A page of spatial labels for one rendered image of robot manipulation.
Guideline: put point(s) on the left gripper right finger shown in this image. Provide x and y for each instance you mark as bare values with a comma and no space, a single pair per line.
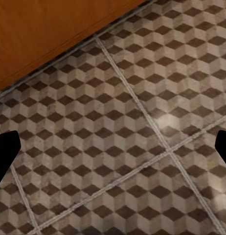
220,144

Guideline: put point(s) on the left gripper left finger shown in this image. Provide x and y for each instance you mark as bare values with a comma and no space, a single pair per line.
10,145

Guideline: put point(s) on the cabinet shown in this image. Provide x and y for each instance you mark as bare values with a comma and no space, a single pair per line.
32,32

